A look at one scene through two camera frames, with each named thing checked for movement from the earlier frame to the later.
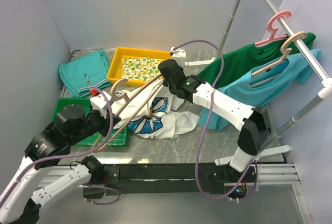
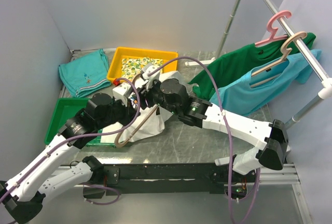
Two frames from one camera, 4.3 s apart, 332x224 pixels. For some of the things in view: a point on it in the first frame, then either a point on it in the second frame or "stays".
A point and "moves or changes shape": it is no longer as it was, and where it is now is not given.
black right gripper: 165,83 to 147,95
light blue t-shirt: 262,86 stays
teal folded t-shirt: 83,73 stays
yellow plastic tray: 114,72 stays
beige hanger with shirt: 286,50 stays
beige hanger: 122,101 moves or changes shape
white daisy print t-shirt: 163,116 moves or changes shape
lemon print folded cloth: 143,69 stays
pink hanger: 285,13 stays
